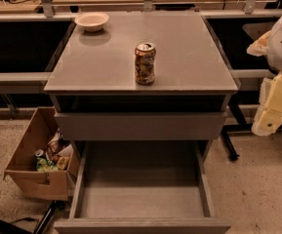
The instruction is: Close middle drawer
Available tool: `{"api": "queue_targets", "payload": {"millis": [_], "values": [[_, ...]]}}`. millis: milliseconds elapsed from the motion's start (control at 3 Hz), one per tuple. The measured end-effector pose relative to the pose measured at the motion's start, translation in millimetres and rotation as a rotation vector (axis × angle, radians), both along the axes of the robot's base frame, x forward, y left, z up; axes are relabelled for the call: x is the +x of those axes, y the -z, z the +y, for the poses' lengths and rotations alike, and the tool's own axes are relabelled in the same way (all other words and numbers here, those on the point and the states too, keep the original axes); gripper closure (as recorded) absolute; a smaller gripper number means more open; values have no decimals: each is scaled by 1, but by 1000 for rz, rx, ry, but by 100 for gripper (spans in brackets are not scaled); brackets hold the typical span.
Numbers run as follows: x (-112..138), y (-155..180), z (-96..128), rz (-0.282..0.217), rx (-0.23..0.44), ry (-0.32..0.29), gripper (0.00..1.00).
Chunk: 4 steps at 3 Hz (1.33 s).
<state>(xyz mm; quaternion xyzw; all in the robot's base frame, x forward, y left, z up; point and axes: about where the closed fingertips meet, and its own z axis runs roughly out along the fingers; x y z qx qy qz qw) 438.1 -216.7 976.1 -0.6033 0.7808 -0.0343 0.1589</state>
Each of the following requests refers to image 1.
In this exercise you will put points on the cardboard box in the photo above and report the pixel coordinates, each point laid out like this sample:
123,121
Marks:
22,166

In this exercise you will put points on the crushed patterned drink can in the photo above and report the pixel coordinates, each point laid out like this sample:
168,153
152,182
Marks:
145,54

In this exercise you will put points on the white ceramic bowl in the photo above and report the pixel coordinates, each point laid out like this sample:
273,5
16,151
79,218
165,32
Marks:
92,22

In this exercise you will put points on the grey top drawer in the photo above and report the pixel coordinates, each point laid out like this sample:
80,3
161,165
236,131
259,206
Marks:
140,126

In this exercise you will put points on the small can in box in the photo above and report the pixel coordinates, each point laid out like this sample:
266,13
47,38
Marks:
39,153

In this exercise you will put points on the green snack packet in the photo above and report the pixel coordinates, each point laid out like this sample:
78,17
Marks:
43,165

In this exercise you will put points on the grey drawer cabinet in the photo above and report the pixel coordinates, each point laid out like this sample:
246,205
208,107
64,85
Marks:
96,71

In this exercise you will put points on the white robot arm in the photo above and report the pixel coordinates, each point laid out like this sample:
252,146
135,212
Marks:
269,45

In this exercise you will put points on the grey drawer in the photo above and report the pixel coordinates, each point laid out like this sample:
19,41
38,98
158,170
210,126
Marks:
140,126
142,187

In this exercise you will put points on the foam gripper body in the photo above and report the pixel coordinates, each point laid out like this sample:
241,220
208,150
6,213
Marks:
268,118

